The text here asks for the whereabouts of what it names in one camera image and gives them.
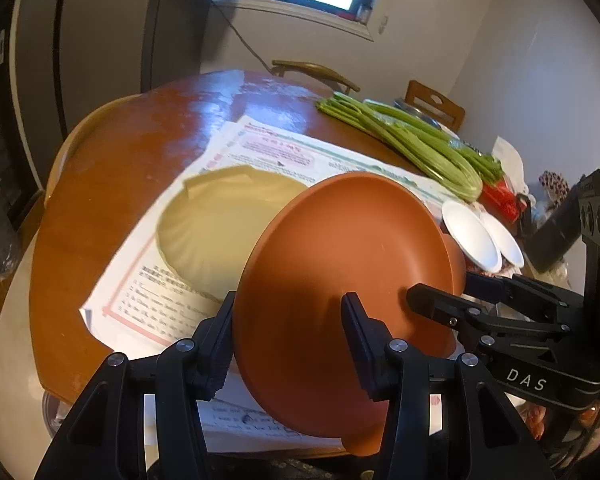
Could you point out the steel basin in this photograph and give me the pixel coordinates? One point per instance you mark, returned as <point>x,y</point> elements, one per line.
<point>415,110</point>

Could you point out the small white bowl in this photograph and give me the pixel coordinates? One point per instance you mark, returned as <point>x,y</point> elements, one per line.
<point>507,247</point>

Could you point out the red tissue box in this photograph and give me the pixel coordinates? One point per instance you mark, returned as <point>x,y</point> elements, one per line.
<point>497,200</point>

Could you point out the white tissue paper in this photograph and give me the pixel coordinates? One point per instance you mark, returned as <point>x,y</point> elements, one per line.
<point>507,160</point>

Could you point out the orange bowl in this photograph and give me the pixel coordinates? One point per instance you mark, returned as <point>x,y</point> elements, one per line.
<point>330,240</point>

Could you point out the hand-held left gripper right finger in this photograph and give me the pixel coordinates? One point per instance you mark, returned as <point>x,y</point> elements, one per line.
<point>360,340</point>

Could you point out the grey refrigerator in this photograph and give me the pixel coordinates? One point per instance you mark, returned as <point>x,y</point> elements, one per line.
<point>105,35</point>

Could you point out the taped celery bunch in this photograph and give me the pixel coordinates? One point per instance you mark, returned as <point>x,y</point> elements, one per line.
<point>480,160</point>

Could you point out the wooden chair with cutout back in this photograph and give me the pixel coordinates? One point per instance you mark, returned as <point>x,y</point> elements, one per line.
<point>430,105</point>

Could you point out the thick celery bunch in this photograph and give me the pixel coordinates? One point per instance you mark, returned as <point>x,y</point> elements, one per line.
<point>420,152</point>

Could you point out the light wooden chair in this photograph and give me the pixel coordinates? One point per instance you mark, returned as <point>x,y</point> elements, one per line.
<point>80,125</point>

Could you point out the black water bottle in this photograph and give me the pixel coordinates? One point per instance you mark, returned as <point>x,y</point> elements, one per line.
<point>555,240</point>

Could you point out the dotted brown-white object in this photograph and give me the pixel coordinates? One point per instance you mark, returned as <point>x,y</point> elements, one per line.
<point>554,185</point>

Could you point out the beige plate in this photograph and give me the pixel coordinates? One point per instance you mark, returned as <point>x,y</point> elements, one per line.
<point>215,230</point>

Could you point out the printed newspaper sheets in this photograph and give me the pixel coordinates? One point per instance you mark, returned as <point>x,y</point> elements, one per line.
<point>275,150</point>

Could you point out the curved-back wooden chair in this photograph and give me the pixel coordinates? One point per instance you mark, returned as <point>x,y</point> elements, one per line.
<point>310,67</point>

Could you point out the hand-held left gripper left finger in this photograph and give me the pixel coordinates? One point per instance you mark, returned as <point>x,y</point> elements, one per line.
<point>220,340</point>

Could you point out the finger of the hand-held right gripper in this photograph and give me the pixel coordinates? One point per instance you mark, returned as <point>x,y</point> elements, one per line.
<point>440,302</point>
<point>520,295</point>

